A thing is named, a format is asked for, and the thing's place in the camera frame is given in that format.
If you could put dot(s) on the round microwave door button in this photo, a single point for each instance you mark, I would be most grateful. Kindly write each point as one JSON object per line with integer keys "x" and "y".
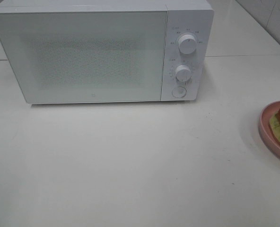
{"x": 179, "y": 92}

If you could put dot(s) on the white microwave door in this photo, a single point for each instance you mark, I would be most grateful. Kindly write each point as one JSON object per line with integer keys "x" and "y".
{"x": 86, "y": 57}

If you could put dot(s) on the pink round plate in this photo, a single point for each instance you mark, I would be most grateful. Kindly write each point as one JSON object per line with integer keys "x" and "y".
{"x": 265, "y": 131}

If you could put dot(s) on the white microwave knob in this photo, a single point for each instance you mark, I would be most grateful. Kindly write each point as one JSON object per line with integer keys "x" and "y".
{"x": 182, "y": 73}
{"x": 187, "y": 43}

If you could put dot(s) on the white microwave oven body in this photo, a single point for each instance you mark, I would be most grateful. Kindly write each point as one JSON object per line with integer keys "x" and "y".
{"x": 183, "y": 17}

